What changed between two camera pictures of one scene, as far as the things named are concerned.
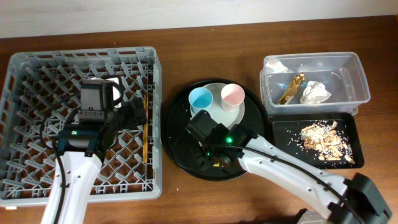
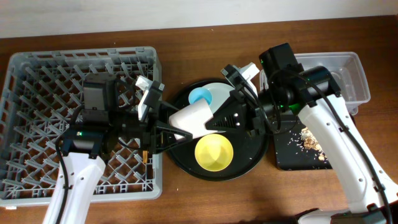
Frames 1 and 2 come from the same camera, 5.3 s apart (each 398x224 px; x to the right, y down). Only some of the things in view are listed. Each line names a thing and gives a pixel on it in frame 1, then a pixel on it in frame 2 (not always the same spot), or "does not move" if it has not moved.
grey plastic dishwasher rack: [33, 84] does not move
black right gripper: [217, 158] → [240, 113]
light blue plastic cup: [199, 98] does not move
